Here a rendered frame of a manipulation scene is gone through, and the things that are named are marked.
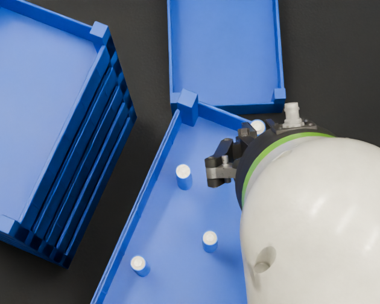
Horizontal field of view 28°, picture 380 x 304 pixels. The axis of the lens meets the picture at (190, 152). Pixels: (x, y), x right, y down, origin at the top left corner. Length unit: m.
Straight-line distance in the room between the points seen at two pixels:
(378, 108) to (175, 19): 0.41
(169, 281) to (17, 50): 0.41
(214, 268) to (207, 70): 0.57
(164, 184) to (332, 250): 0.56
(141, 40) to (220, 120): 0.53
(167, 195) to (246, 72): 0.52
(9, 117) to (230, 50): 0.51
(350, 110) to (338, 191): 1.01
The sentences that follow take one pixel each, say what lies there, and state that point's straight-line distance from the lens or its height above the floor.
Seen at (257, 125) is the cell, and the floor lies 0.55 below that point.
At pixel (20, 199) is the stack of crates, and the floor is 0.32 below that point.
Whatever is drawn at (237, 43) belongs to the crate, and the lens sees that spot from 1.43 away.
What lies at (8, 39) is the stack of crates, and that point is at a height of 0.32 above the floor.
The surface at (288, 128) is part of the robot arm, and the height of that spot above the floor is 0.81.
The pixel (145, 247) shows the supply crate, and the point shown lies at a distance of 0.92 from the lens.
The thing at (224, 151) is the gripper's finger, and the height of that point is 0.67.
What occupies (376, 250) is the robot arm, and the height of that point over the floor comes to 0.93.
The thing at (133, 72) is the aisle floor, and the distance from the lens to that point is 1.42.
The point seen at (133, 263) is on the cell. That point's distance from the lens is 0.86.
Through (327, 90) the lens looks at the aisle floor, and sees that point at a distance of 1.41.
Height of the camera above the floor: 1.32
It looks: 75 degrees down
